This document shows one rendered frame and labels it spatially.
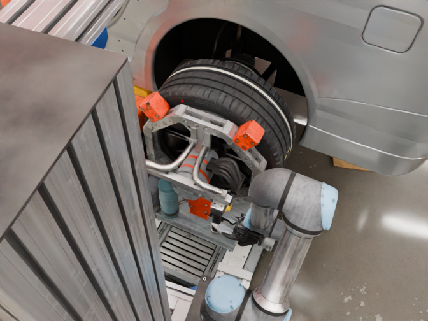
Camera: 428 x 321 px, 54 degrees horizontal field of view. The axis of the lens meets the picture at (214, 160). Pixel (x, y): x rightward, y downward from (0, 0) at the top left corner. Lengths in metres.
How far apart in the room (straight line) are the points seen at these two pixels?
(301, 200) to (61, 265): 0.78
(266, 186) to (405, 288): 1.71
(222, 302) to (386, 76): 0.99
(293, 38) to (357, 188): 1.51
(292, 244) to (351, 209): 1.66
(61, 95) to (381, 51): 1.34
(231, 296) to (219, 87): 0.78
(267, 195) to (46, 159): 0.84
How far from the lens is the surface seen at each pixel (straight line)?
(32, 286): 0.43
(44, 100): 0.43
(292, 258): 1.22
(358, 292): 2.61
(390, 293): 2.68
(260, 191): 1.16
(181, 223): 2.42
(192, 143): 1.66
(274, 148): 1.67
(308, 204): 1.13
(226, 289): 1.35
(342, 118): 1.86
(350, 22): 1.58
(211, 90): 1.63
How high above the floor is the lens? 2.32
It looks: 54 degrees down
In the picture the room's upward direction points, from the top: 4 degrees clockwise
